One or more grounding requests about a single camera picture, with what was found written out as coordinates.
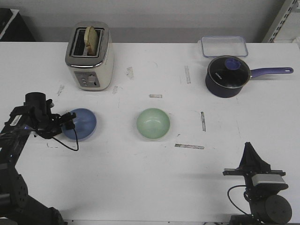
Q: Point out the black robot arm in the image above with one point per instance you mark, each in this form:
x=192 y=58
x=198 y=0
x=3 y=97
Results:
x=33 y=116
x=262 y=185

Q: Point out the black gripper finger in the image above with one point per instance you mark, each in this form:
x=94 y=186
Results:
x=68 y=116
x=69 y=125
x=257 y=163
x=244 y=160

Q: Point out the toast slice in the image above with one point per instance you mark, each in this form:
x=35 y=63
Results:
x=91 y=40

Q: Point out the clear plastic food container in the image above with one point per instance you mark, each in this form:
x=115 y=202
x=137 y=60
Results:
x=214 y=46

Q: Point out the cream and chrome toaster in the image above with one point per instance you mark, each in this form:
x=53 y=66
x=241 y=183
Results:
x=90 y=73

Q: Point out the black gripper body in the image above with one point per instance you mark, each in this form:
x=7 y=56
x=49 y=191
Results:
x=239 y=172
x=55 y=122

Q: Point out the glass pot lid blue knob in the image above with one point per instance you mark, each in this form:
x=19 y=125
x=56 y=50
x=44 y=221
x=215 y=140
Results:
x=228 y=72

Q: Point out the dark blue saucepan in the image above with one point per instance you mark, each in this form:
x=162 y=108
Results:
x=228 y=93

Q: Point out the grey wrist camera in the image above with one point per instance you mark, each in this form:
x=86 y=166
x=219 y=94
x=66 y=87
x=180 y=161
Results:
x=272 y=179

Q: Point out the green bowl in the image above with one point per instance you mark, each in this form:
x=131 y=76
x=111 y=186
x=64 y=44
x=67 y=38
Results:
x=153 y=123

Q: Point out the black box in corner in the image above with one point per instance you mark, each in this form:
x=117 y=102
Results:
x=13 y=28

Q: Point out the blue bowl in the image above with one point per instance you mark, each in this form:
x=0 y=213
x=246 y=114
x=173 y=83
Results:
x=85 y=123

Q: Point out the white slotted shelf upright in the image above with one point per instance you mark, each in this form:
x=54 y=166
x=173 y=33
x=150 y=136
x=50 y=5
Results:
x=285 y=28

